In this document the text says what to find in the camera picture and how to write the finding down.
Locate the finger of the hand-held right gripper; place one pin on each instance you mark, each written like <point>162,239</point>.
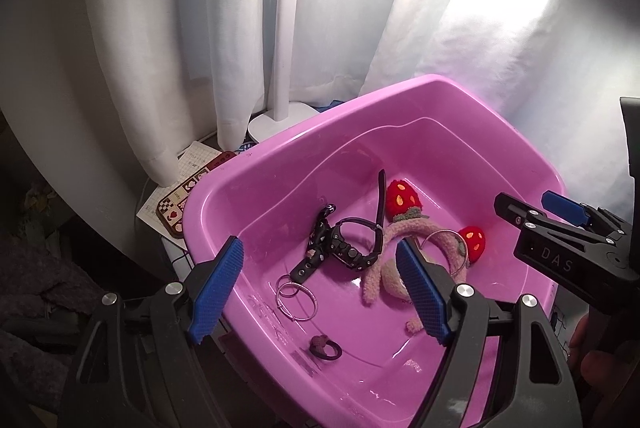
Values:
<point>515,208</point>
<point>562,205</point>

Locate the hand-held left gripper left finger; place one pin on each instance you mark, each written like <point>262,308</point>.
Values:
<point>220,288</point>

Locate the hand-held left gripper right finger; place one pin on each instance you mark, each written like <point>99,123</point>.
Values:
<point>420,293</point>

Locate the pink fluffy strawberry headband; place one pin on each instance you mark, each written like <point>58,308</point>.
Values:
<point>380,283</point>

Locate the thin silver bangle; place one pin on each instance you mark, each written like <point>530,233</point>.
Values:
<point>279,290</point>
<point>314,305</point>

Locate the thin silver headband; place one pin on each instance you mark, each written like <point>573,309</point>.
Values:
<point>445,232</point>

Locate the black sport watch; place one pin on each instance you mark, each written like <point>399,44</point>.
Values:
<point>345,248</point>

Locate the pink plastic basin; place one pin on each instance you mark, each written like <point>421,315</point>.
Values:
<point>400,148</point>

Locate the person's right hand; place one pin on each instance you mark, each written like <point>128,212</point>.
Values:
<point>600,368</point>

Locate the white black-checked tablecloth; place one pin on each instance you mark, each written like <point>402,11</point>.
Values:
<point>177,255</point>

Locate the heart-patterned brown case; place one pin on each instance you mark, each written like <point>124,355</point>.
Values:
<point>175,208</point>

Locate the white grid paper notebook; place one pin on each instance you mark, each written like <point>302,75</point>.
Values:
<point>192,158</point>

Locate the dark grey cloth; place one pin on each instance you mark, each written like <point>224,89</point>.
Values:
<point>40,278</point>

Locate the pale sheer curtain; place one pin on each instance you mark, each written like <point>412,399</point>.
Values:
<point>400,8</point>

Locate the white lamp stand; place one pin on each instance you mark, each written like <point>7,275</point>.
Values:
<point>285,58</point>

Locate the thick cream curtain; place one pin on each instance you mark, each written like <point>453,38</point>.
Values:
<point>150,33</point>

